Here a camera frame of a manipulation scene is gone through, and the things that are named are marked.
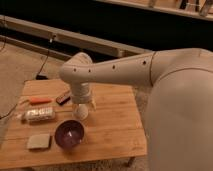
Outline black power adapter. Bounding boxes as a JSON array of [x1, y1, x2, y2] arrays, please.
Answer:
[[35, 74, 48, 80]]

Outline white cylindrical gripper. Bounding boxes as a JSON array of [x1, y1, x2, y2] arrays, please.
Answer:
[[70, 83, 96, 111]]

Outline wooden table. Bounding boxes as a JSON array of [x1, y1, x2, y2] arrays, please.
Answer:
[[0, 84, 147, 169]]

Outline white paper cup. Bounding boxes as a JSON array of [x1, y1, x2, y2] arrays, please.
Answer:
[[73, 104, 89, 120]]

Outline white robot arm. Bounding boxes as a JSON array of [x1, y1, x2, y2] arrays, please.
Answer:
[[59, 48, 213, 171]]

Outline beige sponge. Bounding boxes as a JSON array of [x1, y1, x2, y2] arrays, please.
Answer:
[[27, 134, 51, 149]]

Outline orange carrot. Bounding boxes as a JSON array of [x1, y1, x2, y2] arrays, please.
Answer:
[[20, 97, 52, 105]]

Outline clear plastic bottle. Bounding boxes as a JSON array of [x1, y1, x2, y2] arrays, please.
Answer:
[[17, 107, 55, 122]]

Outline purple ceramic bowl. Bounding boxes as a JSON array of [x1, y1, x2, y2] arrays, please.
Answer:
[[54, 120, 85, 150]]

